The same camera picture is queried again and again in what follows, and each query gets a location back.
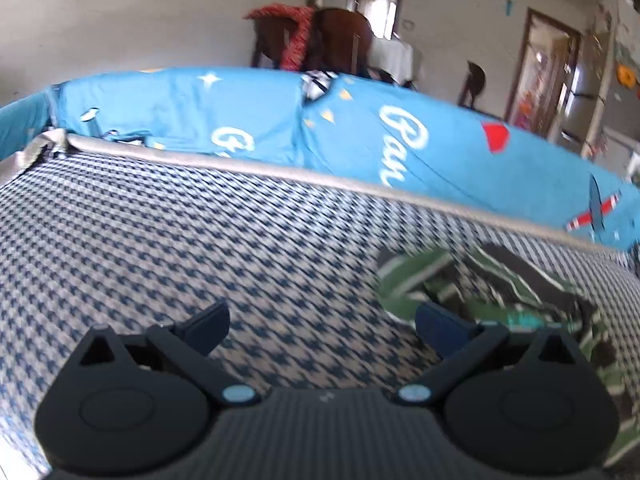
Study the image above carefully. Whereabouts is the table with white tablecloth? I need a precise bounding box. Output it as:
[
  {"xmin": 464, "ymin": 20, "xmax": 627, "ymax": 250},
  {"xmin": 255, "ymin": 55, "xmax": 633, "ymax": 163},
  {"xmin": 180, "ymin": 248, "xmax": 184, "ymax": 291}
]
[{"xmin": 370, "ymin": 37, "xmax": 417, "ymax": 85}]

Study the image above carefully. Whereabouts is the small dark chair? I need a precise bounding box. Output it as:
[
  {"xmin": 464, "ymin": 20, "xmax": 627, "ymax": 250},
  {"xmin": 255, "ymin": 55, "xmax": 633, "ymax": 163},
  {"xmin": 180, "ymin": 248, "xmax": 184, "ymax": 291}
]
[{"xmin": 458, "ymin": 60, "xmax": 487, "ymax": 110}]

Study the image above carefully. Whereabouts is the brown wooden chair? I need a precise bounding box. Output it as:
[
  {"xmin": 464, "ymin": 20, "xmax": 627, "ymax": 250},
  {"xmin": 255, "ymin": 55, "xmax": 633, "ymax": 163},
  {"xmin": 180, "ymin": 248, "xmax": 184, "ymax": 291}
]
[{"xmin": 251, "ymin": 7, "xmax": 377, "ymax": 80}]

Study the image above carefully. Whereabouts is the wooden doorway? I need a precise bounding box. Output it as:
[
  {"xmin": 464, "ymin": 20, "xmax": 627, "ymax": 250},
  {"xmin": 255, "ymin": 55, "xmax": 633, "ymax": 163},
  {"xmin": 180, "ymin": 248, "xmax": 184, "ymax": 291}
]
[{"xmin": 505, "ymin": 8, "xmax": 584, "ymax": 137}]

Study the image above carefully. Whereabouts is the houndstooth sofa seat mat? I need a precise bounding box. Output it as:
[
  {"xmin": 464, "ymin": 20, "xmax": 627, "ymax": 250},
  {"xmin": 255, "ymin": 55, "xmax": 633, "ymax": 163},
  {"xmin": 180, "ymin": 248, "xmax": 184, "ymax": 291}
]
[{"xmin": 0, "ymin": 130, "xmax": 640, "ymax": 480}]

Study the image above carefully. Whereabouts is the blue printed sofa cover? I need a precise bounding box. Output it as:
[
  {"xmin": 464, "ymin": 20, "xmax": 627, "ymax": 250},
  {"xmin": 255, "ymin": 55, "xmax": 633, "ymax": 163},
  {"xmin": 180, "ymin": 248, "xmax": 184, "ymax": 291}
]
[{"xmin": 0, "ymin": 65, "xmax": 640, "ymax": 252}]

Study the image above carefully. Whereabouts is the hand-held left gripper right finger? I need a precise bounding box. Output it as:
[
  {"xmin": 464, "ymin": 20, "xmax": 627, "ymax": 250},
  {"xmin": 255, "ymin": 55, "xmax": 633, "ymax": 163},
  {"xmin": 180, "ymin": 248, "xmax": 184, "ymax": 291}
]
[{"xmin": 390, "ymin": 301, "xmax": 587, "ymax": 409}]

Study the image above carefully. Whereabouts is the green brown striped shirt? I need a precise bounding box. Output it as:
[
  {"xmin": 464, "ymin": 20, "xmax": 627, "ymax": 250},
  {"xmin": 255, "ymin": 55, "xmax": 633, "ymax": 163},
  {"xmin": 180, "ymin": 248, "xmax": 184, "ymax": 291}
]
[{"xmin": 375, "ymin": 242, "xmax": 640, "ymax": 472}]

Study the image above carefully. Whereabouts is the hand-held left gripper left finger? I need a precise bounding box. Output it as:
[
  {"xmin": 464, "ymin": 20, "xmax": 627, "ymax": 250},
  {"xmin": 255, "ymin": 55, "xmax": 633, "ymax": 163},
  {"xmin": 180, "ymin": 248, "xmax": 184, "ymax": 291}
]
[{"xmin": 65, "ymin": 301, "xmax": 262, "ymax": 409}]

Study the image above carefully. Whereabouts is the red patterned cloth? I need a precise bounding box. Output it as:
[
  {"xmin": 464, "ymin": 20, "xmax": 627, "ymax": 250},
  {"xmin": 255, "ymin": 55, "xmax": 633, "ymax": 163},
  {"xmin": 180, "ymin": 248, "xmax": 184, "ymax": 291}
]
[{"xmin": 243, "ymin": 4, "xmax": 317, "ymax": 72}]

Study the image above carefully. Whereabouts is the silver refrigerator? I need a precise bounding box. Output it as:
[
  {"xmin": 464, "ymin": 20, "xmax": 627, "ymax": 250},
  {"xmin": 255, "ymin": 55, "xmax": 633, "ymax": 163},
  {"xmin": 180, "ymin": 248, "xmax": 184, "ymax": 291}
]
[{"xmin": 554, "ymin": 47, "xmax": 610, "ymax": 155}]

